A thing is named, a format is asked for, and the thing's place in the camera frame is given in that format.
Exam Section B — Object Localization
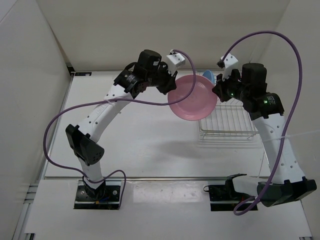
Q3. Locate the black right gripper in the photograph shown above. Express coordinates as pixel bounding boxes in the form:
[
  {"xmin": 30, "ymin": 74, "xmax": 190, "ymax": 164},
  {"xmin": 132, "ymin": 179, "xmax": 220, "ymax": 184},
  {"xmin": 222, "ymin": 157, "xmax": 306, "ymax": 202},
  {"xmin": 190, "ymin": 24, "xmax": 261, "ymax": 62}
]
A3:
[{"xmin": 213, "ymin": 69, "xmax": 250, "ymax": 103}]

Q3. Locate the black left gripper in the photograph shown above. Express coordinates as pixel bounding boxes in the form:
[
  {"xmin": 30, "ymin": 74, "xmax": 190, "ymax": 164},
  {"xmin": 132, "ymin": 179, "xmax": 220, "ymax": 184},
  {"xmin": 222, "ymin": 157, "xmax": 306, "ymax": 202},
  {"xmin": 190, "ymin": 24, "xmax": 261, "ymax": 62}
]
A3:
[{"xmin": 146, "ymin": 62, "xmax": 178, "ymax": 95}]

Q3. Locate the pink plastic plate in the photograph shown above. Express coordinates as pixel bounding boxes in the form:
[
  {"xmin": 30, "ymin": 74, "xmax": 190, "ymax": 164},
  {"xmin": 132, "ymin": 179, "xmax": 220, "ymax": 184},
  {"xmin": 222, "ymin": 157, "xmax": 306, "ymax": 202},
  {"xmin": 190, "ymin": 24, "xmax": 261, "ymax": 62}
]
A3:
[{"xmin": 167, "ymin": 74, "xmax": 218, "ymax": 121}]

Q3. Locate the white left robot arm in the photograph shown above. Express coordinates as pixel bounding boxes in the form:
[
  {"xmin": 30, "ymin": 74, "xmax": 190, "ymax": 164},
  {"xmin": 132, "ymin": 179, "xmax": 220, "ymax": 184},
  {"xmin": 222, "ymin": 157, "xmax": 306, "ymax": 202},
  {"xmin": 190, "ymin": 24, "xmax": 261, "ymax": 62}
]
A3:
[{"xmin": 65, "ymin": 49, "xmax": 185, "ymax": 201}]

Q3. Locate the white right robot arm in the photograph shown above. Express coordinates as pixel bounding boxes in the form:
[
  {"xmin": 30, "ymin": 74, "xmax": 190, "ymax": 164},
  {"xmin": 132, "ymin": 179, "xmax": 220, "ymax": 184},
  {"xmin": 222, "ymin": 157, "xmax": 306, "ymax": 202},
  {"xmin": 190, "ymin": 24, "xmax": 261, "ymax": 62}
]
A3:
[{"xmin": 212, "ymin": 62, "xmax": 317, "ymax": 207}]

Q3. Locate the blue plastic plate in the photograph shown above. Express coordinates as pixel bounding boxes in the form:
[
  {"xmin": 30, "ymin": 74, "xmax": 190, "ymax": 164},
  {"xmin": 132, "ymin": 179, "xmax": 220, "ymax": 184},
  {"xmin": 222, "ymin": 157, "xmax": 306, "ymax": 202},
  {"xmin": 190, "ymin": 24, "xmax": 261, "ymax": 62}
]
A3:
[{"xmin": 202, "ymin": 70, "xmax": 216, "ymax": 85}]

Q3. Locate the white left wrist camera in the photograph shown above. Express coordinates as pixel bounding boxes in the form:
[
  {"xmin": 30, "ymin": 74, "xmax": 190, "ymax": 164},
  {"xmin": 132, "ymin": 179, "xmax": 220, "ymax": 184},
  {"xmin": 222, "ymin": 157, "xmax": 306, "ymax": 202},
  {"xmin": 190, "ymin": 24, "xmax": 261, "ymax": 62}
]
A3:
[{"xmin": 165, "ymin": 49, "xmax": 186, "ymax": 76}]

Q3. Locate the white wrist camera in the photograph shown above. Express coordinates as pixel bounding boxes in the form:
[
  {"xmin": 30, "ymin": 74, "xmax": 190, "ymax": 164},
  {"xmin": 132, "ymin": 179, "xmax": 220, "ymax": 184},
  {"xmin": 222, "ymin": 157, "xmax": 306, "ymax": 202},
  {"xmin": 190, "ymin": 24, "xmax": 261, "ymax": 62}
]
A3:
[
  {"xmin": 165, "ymin": 49, "xmax": 186, "ymax": 76},
  {"xmin": 217, "ymin": 53, "xmax": 239, "ymax": 82}
]

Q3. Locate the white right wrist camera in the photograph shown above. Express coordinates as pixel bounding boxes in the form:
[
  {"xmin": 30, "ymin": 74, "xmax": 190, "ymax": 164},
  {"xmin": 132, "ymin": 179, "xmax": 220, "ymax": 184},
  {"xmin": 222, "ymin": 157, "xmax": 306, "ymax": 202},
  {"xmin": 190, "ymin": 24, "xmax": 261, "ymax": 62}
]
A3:
[{"xmin": 217, "ymin": 53, "xmax": 239, "ymax": 82}]

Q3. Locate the chrome wire dish rack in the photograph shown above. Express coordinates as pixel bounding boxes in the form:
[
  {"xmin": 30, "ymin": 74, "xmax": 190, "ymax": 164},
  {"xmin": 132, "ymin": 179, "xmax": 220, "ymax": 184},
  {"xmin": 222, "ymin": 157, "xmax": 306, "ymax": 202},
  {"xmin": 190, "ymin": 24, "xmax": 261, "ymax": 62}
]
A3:
[{"xmin": 198, "ymin": 98, "xmax": 258, "ymax": 140}]

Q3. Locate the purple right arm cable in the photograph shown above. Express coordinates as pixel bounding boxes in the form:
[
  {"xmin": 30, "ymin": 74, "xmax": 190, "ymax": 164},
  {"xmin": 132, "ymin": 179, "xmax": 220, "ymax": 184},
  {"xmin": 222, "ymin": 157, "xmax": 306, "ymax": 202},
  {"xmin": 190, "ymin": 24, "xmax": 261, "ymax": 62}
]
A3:
[{"xmin": 221, "ymin": 30, "xmax": 304, "ymax": 216}]

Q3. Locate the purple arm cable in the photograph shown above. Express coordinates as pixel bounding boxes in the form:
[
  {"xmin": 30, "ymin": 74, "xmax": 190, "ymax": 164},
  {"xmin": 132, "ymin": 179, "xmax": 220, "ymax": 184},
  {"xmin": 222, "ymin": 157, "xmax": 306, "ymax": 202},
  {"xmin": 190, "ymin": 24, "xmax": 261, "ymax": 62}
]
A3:
[
  {"xmin": 221, "ymin": 30, "xmax": 304, "ymax": 216},
  {"xmin": 42, "ymin": 48, "xmax": 196, "ymax": 181}
]

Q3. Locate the white cable tie right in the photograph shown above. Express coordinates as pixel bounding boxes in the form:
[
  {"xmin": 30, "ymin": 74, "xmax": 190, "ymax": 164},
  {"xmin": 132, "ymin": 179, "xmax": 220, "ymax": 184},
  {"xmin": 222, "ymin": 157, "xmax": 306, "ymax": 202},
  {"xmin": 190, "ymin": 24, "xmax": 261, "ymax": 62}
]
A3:
[{"xmin": 262, "ymin": 129, "xmax": 320, "ymax": 143}]

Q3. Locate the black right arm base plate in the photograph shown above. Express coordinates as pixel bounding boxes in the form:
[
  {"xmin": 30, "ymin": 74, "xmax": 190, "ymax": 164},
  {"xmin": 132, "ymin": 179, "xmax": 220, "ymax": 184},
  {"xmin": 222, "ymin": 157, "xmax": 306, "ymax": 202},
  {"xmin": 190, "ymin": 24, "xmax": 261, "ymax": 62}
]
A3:
[{"xmin": 203, "ymin": 185, "xmax": 250, "ymax": 212}]

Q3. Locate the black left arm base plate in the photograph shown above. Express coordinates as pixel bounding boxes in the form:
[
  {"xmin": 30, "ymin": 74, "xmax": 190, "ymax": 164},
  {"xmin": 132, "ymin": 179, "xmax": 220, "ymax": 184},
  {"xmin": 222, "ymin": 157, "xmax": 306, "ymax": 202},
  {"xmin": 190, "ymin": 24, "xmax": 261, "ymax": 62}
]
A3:
[{"xmin": 73, "ymin": 180, "xmax": 127, "ymax": 210}]

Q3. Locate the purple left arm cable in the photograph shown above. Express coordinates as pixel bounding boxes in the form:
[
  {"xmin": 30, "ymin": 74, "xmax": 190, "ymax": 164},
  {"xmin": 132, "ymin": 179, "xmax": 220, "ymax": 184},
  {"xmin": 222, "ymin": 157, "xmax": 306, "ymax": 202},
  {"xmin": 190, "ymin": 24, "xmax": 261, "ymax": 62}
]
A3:
[{"xmin": 42, "ymin": 48, "xmax": 196, "ymax": 181}]

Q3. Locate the aluminium front table rail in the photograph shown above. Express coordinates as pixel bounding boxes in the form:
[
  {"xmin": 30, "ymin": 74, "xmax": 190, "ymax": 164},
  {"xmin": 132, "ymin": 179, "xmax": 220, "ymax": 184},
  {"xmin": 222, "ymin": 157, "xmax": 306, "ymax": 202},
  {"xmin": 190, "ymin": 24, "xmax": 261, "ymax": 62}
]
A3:
[{"xmin": 44, "ymin": 176, "xmax": 227, "ymax": 181}]

